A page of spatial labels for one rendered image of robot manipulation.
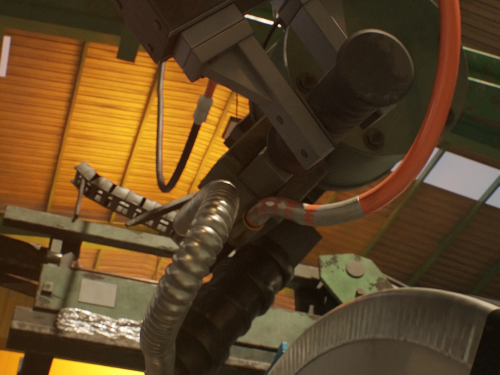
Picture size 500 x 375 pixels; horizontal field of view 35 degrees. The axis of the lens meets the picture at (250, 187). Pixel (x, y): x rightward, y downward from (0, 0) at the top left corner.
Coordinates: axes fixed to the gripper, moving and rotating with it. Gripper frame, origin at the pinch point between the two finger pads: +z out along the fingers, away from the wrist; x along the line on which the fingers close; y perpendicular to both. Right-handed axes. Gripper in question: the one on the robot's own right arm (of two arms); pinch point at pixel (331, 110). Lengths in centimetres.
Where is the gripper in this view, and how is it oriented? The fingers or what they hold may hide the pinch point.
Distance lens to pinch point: 47.0
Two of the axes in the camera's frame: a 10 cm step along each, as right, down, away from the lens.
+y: 2.6, -2.6, -9.3
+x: 7.7, -5.2, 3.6
